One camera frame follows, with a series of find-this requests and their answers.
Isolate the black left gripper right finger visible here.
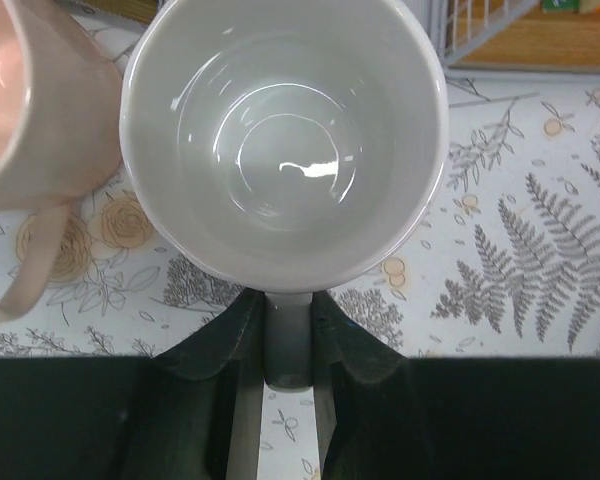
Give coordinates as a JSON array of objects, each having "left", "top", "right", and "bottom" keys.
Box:
[{"left": 311, "top": 292, "right": 600, "bottom": 479}]

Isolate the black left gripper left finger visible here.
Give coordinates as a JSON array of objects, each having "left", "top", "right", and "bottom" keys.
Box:
[{"left": 0, "top": 289, "right": 265, "bottom": 479}]

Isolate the white blue gradient mug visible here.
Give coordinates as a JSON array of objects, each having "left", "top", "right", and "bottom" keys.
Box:
[{"left": 119, "top": 1, "right": 449, "bottom": 390}]

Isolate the pink mug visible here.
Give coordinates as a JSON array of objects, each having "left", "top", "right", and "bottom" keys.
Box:
[{"left": 0, "top": 1, "right": 122, "bottom": 322}]

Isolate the white wire wooden shelf rack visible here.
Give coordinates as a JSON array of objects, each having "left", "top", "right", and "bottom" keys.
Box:
[{"left": 405, "top": 1, "right": 600, "bottom": 81}]

